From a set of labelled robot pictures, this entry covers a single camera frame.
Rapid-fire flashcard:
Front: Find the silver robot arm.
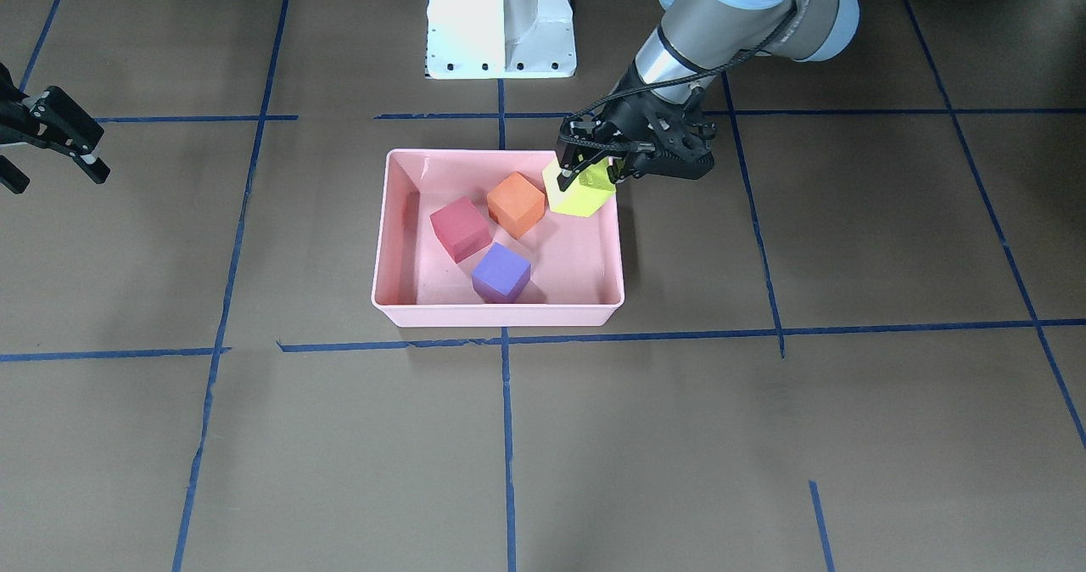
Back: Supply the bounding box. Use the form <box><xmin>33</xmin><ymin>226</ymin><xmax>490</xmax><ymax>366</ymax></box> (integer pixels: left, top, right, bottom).
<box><xmin>553</xmin><ymin>0</ymin><xmax>859</xmax><ymax>192</ymax></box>

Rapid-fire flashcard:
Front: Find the white mast base bracket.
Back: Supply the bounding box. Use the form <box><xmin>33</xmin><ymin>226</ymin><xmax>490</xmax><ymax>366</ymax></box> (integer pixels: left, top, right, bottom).
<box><xmin>424</xmin><ymin>0</ymin><xmax>578</xmax><ymax>81</ymax></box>

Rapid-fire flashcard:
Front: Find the yellow foam block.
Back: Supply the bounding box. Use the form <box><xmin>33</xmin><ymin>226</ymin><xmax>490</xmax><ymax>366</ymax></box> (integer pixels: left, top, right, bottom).
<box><xmin>542</xmin><ymin>158</ymin><xmax>616</xmax><ymax>217</ymax></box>

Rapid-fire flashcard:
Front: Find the purple foam block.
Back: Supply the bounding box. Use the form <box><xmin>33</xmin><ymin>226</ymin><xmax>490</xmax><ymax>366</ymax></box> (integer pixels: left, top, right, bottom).
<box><xmin>472</xmin><ymin>243</ymin><xmax>531</xmax><ymax>304</ymax></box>

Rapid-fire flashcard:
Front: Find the pink plastic bin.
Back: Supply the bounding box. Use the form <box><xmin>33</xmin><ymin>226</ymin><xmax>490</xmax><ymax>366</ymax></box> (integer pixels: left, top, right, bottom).
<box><xmin>370</xmin><ymin>149</ymin><xmax>626</xmax><ymax>328</ymax></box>

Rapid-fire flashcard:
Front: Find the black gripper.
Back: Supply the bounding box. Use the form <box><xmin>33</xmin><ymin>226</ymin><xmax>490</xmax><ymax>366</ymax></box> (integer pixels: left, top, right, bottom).
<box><xmin>556</xmin><ymin>85</ymin><xmax>705</xmax><ymax>192</ymax></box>

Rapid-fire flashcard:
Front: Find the orange foam block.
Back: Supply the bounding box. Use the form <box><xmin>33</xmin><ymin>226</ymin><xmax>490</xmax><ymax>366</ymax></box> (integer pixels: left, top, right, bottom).
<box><xmin>487</xmin><ymin>171</ymin><xmax>546</xmax><ymax>239</ymax></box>

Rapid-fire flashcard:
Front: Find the red foam block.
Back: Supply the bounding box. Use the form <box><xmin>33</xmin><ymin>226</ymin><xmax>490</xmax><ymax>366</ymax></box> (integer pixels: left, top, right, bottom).
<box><xmin>429</xmin><ymin>196</ymin><xmax>493</xmax><ymax>264</ymax></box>

